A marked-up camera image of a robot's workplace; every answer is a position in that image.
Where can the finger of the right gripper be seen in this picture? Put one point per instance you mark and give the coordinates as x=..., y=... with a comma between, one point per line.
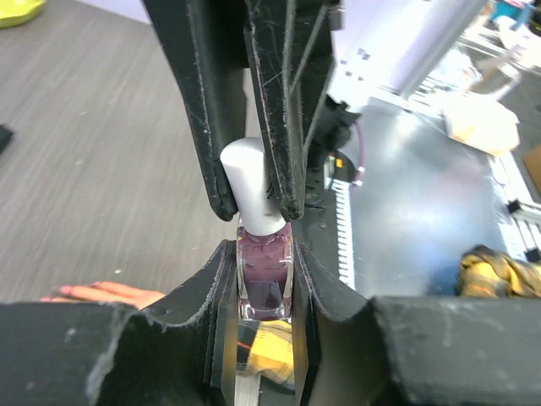
x=204, y=46
x=291, y=63

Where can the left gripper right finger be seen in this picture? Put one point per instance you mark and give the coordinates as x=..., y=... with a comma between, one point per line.
x=428, y=350

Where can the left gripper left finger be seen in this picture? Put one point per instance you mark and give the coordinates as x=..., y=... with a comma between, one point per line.
x=181, y=350

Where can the purple nail polish bottle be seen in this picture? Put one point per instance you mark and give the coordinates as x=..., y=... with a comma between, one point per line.
x=264, y=246

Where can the yellow plaid sleeve forearm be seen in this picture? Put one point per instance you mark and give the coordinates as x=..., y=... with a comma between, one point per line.
x=265, y=347

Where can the mannequin hand with painted nails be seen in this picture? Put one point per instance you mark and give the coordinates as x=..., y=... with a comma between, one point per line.
x=105, y=292

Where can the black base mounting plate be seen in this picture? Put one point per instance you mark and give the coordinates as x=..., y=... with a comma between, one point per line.
x=334, y=151

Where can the green polka dot plate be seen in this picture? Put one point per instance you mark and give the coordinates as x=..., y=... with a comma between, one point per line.
x=18, y=12

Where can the black placemat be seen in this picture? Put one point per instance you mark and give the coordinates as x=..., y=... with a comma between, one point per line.
x=6, y=135

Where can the white slotted cable duct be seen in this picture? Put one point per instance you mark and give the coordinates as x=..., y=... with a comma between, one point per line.
x=344, y=232

